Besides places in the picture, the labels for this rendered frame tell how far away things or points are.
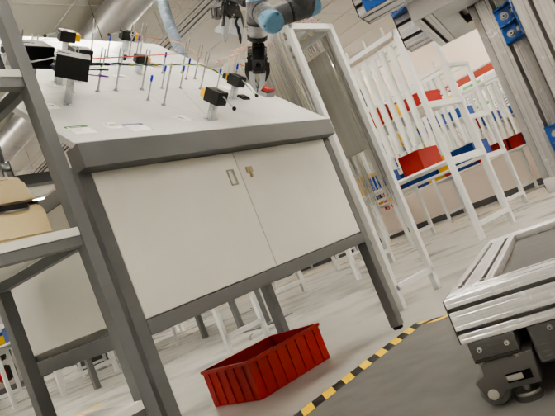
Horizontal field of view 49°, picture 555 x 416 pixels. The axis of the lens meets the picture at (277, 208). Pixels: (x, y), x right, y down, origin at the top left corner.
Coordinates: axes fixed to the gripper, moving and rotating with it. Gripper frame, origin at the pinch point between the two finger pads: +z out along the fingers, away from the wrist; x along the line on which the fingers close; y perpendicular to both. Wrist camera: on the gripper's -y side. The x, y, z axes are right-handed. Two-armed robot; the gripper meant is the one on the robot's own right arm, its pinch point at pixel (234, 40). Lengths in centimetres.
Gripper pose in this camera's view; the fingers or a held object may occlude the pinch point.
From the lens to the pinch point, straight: 237.3
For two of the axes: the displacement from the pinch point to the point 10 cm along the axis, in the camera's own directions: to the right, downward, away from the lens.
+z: 0.8, 9.9, 1.2
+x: -6.3, 1.4, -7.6
